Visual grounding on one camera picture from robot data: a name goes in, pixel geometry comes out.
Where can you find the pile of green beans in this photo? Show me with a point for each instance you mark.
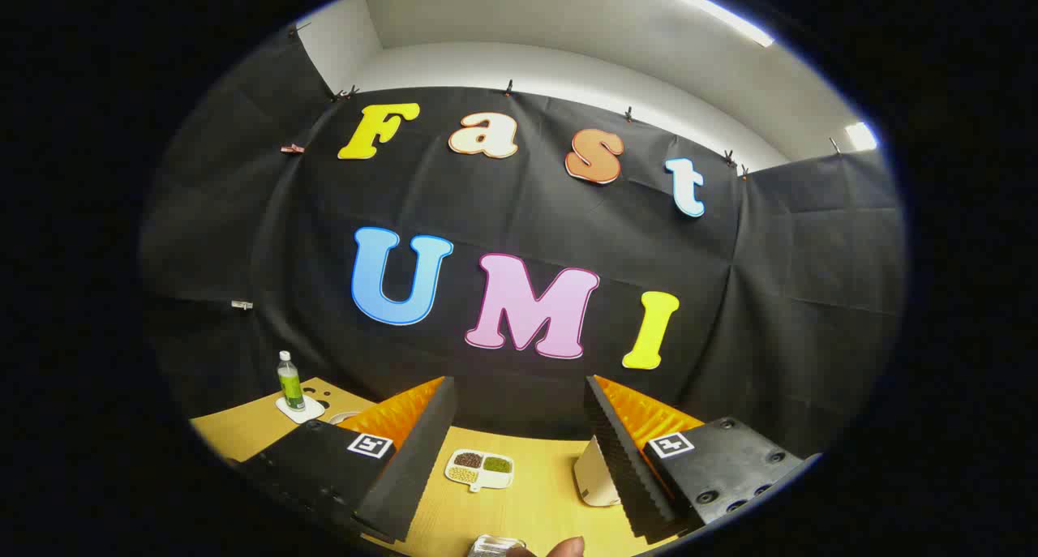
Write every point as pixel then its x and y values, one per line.
pixel 497 464

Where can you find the white toaster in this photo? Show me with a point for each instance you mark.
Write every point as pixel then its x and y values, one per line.
pixel 596 476

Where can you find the white divided bean tray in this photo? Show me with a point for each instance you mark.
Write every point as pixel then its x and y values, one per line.
pixel 496 478

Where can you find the pile of yellow soybeans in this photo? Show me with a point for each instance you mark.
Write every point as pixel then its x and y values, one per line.
pixel 463 474

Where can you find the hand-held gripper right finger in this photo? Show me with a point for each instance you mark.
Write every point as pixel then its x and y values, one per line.
pixel 620 460

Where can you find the white square coaster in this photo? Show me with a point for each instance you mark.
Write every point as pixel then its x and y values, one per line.
pixel 312 412

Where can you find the small ceiling light panel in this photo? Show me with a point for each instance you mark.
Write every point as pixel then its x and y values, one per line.
pixel 861 135

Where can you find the plate of play food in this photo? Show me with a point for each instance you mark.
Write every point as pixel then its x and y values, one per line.
pixel 345 417

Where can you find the green drink bottle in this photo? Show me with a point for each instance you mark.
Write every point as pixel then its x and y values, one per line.
pixel 290 387

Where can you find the pile of dark red beans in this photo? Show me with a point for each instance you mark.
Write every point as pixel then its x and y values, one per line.
pixel 469 460

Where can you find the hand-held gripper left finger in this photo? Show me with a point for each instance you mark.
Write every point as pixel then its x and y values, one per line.
pixel 418 460

